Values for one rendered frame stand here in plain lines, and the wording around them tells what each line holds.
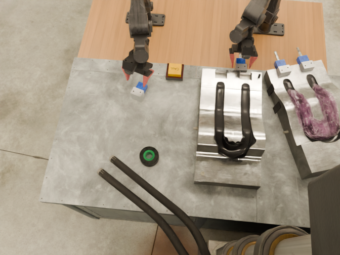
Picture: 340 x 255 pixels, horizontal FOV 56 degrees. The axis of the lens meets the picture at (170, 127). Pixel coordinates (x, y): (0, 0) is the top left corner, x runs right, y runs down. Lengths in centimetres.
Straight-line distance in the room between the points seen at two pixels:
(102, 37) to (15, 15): 154
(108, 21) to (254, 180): 107
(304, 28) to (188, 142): 84
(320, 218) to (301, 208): 111
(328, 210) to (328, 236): 2
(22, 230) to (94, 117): 110
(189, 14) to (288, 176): 93
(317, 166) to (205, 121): 46
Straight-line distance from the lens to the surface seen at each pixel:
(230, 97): 140
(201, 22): 172
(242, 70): 151
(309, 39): 177
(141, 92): 143
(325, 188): 29
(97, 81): 156
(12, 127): 257
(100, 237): 217
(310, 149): 136
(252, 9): 140
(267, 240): 58
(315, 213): 31
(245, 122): 135
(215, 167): 130
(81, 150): 144
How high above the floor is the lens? 211
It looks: 68 degrees down
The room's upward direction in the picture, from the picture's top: 4 degrees counter-clockwise
